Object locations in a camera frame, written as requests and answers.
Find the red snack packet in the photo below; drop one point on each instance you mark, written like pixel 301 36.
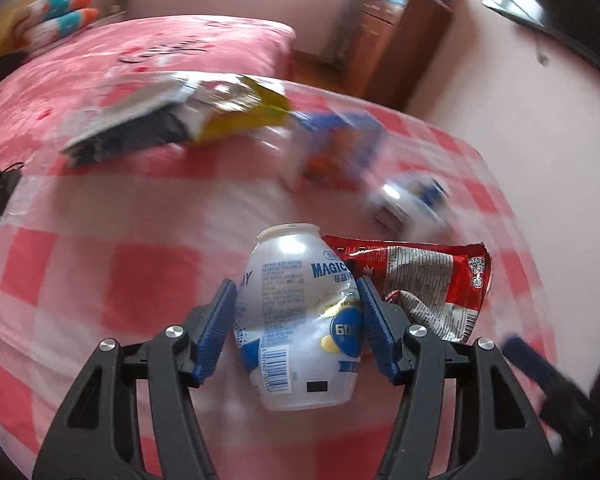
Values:
pixel 430 280

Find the bed with pink bedspread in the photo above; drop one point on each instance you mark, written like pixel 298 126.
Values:
pixel 130 45

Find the yellow headboard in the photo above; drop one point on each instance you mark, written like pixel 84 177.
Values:
pixel 0 30

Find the brown wooden cabinet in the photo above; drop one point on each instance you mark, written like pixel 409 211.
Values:
pixel 405 55

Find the wall-mounted television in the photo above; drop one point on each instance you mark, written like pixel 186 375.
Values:
pixel 555 10

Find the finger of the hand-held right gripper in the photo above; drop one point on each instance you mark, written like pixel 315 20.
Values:
pixel 522 357

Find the white plastic bottle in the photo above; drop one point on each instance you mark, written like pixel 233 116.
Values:
pixel 290 320
pixel 410 200

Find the black snack packet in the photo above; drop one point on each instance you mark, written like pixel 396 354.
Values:
pixel 130 135

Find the blue orange packet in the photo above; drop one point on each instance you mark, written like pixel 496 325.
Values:
pixel 340 150

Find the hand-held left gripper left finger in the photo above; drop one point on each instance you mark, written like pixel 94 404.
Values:
pixel 215 330

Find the grey checked curtain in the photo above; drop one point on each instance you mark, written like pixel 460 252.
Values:
pixel 347 15

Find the yellow snack bag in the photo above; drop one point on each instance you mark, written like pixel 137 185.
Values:
pixel 240 120

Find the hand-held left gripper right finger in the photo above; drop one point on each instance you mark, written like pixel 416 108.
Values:
pixel 377 330

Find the pink checked tablecloth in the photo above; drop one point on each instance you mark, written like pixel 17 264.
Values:
pixel 105 270

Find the dark cloth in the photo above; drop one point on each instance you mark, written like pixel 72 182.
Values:
pixel 2 67

